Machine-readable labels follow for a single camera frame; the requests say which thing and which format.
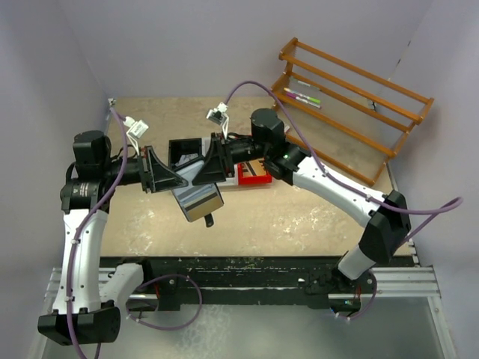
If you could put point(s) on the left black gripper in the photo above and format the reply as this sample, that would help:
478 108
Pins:
159 176

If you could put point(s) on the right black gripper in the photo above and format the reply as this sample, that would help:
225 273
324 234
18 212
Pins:
211 170

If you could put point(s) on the black card holder wallet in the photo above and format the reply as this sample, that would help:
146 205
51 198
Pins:
197 201

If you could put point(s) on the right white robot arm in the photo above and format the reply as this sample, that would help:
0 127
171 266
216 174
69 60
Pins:
382 216

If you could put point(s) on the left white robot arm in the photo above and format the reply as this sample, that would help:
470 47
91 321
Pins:
82 232

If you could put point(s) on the white plastic bin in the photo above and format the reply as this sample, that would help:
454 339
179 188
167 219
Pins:
231 180

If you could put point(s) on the black plastic bin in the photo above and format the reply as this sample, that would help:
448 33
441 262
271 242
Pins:
178 147

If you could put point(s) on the red plastic bin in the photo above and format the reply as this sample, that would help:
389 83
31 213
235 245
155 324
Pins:
253 173

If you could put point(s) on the pink marker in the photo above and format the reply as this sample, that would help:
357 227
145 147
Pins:
303 100

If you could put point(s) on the grey marker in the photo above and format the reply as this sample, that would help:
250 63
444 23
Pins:
305 84

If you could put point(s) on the green capped marker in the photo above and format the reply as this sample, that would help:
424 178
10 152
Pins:
298 94

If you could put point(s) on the wooden tiered rack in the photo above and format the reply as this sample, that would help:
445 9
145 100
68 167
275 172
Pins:
364 120

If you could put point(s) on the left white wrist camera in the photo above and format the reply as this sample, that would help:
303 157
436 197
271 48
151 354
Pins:
135 130

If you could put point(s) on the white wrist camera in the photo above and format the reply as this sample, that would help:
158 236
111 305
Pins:
219 116
135 130

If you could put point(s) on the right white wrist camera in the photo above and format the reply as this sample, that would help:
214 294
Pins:
219 116

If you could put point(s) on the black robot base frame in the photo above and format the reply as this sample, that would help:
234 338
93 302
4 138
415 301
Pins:
303 281

